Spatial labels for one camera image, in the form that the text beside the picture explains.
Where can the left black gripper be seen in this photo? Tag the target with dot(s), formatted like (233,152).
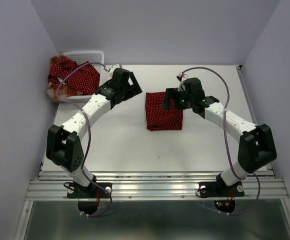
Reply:
(135,89)

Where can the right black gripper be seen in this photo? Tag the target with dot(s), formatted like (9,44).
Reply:
(171,93)

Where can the red polka dot skirt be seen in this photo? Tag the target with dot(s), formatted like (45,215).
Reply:
(159,119)
(84,82)

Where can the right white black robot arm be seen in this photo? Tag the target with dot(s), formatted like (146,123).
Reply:
(256,143)

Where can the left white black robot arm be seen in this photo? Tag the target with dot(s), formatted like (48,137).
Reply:
(64,146)

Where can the white plastic basket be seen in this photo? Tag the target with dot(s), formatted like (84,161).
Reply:
(81,57)

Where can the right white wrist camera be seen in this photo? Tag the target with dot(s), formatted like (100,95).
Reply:
(181,78)

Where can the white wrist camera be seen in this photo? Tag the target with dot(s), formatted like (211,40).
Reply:
(181,78)
(110,69)

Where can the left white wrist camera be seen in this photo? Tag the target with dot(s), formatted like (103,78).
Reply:
(110,69)

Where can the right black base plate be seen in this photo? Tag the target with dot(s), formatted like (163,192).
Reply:
(213,189)

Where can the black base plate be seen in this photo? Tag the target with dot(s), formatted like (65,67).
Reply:
(213,189)
(75,191)

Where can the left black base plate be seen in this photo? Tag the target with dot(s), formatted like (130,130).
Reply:
(75,191)

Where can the aluminium rail frame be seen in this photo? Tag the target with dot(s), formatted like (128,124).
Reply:
(156,177)

